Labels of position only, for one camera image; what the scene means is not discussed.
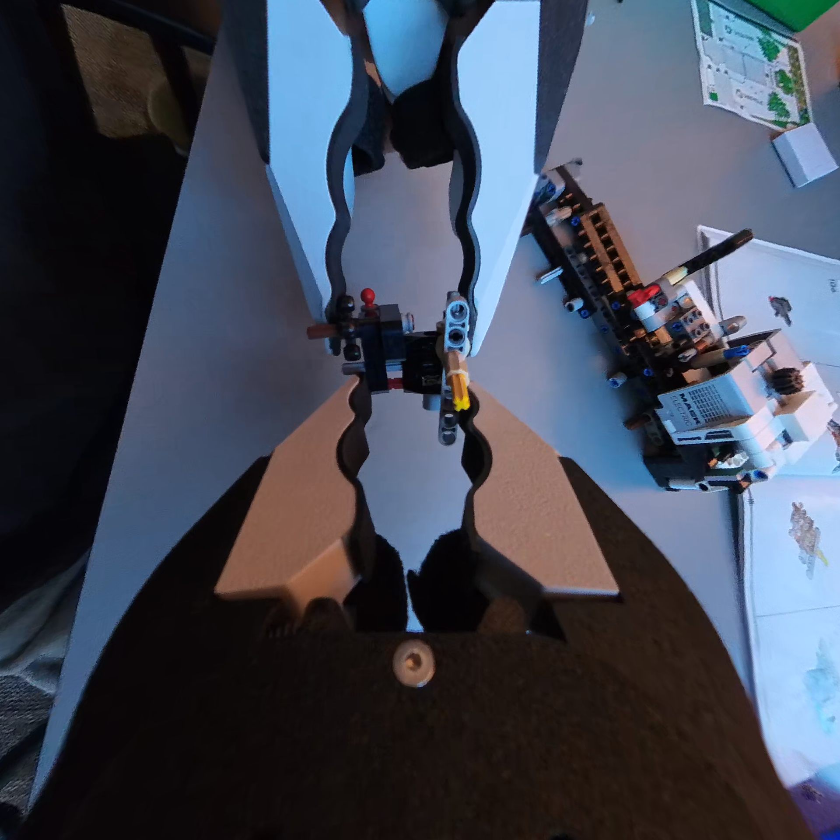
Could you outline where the green plastic bin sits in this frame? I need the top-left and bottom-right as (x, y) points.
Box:
(745, 0), (840, 34)

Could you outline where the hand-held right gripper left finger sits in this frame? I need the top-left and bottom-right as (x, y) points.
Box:
(214, 377), (376, 618)

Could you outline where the small black lego subassembly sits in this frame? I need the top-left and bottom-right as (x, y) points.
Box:
(306, 287), (476, 448)

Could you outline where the green printed sticker sheet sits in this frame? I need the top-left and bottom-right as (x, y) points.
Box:
(689, 0), (816, 132)

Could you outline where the white lego truck model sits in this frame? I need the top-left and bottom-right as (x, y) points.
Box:
(525, 157), (840, 494)

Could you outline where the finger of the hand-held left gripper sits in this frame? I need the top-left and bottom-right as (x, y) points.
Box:
(448, 0), (543, 357)
(264, 0), (373, 324)

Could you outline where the tan upholstered chair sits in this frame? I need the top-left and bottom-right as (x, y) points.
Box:
(62, 3), (217, 155)

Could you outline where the open instruction booklet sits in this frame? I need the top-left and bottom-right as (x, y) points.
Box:
(696, 225), (840, 788)

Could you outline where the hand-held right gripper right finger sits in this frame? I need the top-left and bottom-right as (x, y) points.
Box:
(458, 382), (622, 601)

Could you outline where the small white box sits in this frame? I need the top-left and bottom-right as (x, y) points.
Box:
(771, 122), (840, 189)

